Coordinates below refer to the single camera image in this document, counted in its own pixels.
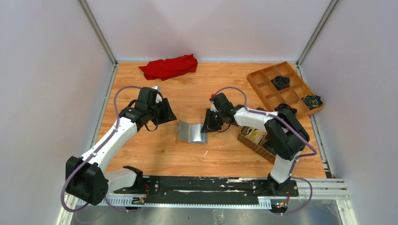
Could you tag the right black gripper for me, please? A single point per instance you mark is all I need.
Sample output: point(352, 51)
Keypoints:
point(213, 117)

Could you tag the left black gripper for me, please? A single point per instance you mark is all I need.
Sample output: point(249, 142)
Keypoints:
point(162, 109)

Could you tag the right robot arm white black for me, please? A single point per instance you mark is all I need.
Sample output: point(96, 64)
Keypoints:
point(286, 136)

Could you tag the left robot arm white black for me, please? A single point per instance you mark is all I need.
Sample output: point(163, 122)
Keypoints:
point(85, 176)

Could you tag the cards in basket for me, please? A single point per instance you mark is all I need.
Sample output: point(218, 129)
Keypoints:
point(255, 135)

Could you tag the red cloth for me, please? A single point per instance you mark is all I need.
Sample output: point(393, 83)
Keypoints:
point(169, 68)

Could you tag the woven wicker basket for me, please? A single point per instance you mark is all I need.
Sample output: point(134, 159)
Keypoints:
point(260, 149)

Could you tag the dark brown rolled belt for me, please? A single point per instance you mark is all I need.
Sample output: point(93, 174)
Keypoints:
point(282, 106)

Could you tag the black rolled belt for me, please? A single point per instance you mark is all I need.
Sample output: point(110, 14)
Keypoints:
point(281, 82)

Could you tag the blue yellow rolled tie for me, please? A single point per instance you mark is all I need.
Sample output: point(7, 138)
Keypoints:
point(312, 101)

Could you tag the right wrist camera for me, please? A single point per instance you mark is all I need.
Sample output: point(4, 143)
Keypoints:
point(213, 108)

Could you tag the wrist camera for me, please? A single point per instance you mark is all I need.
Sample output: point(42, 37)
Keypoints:
point(159, 97)
point(213, 108)

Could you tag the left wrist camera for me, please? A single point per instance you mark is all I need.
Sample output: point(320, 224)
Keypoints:
point(159, 97)

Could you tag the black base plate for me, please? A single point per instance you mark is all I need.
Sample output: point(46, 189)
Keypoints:
point(193, 190)

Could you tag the aluminium frame rail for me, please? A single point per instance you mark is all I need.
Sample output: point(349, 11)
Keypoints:
point(309, 189)

